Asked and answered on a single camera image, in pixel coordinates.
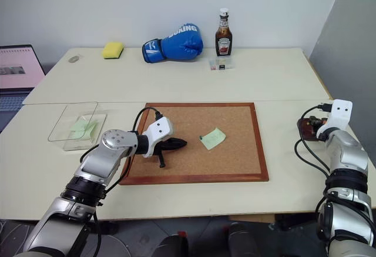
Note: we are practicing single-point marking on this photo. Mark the yellow sponge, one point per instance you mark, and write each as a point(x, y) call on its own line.
point(112, 49)

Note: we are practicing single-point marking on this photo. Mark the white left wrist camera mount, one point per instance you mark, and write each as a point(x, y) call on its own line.
point(160, 127)

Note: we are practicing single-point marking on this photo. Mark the wood-framed cork board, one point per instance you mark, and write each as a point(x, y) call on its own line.
point(229, 163)

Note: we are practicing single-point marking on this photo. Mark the open laptop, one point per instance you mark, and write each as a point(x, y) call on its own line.
point(17, 68)

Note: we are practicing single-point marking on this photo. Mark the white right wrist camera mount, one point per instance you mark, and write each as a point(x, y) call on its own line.
point(340, 113)

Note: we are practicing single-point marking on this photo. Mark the clear plastic box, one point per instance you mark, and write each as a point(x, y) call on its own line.
point(63, 139)

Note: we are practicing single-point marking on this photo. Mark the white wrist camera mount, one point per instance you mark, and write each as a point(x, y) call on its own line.
point(340, 113)
point(160, 127)

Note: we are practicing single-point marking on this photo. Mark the grey round floor base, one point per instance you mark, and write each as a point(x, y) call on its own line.
point(116, 246)

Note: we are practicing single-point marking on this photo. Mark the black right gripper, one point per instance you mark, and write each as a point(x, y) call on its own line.
point(315, 120)

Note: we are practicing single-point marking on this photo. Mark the brown sauce bottle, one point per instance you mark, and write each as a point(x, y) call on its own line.
point(224, 40)

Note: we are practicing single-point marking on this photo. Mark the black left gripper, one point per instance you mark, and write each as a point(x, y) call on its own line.
point(163, 146)

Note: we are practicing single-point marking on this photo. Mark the green sticky note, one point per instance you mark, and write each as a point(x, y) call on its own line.
point(214, 138)
point(83, 127)

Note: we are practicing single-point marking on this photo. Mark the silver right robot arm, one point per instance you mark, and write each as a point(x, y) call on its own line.
point(349, 151)

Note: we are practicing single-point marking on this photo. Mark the blue boxing glove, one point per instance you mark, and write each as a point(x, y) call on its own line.
point(179, 43)

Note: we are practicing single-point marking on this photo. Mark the small clear compartment case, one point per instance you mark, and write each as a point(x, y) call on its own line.
point(227, 63)

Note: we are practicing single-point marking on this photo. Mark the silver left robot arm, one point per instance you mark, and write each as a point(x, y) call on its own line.
point(114, 143)

